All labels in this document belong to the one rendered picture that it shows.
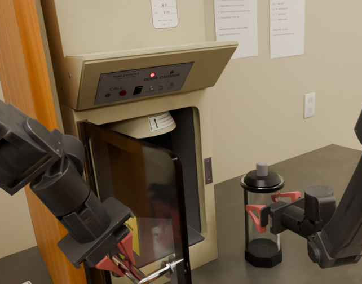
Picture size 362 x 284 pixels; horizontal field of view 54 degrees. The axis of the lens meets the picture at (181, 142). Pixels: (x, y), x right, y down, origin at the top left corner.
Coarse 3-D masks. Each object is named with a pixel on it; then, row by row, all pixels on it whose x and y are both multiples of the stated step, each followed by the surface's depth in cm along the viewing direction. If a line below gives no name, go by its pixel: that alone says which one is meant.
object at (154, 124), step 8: (160, 112) 82; (168, 112) 85; (128, 120) 80; (136, 120) 79; (144, 120) 80; (152, 120) 80; (160, 120) 81; (168, 120) 83; (112, 128) 82; (120, 128) 80; (128, 128) 79; (136, 128) 79; (144, 128) 79; (152, 128) 80; (160, 128) 81; (168, 128) 82; (136, 136) 79; (144, 136) 79; (152, 136) 80
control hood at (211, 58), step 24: (144, 48) 67; (168, 48) 63; (192, 48) 66; (216, 48) 69; (72, 72) 62; (96, 72) 59; (192, 72) 72; (216, 72) 76; (72, 96) 66; (144, 96) 72
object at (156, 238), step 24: (96, 144) 63; (120, 144) 55; (144, 144) 49; (96, 168) 66; (120, 168) 57; (144, 168) 51; (168, 168) 45; (96, 192) 69; (120, 192) 60; (144, 192) 52; (168, 192) 47; (144, 216) 54; (168, 216) 48; (144, 240) 57; (168, 240) 50; (144, 264) 59
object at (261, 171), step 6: (258, 162) 89; (264, 162) 88; (258, 168) 87; (264, 168) 87; (246, 174) 90; (252, 174) 89; (258, 174) 88; (264, 174) 87; (270, 174) 88; (276, 174) 88; (246, 180) 88; (252, 180) 87; (258, 180) 86; (264, 180) 85; (270, 180) 85; (276, 180) 86; (258, 186) 85; (264, 186) 85; (270, 186) 85
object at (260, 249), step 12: (240, 180) 90; (252, 192) 86; (276, 192) 86; (252, 204) 88; (264, 204) 86; (252, 228) 90; (252, 240) 91; (264, 240) 89; (276, 240) 90; (252, 252) 92; (264, 252) 90; (276, 252) 91
